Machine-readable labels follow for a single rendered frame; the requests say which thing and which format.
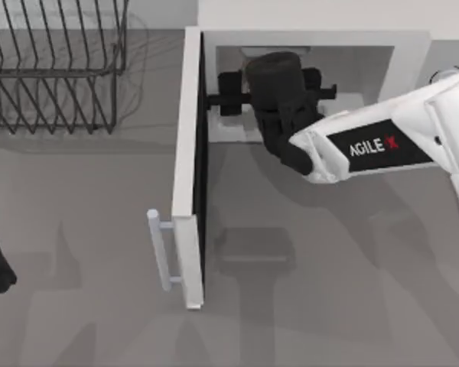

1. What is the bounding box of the white cabinet door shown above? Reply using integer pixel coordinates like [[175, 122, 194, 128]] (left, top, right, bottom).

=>
[[171, 27, 208, 311]]

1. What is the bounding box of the white cabinet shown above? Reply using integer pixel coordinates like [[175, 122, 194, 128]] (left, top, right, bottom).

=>
[[199, 28, 431, 145]]

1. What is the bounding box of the dark wire dish rack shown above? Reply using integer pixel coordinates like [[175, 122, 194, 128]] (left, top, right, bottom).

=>
[[0, 0, 131, 135]]

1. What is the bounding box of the pale grey door handle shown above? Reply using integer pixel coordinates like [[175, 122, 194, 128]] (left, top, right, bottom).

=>
[[146, 208, 185, 293]]

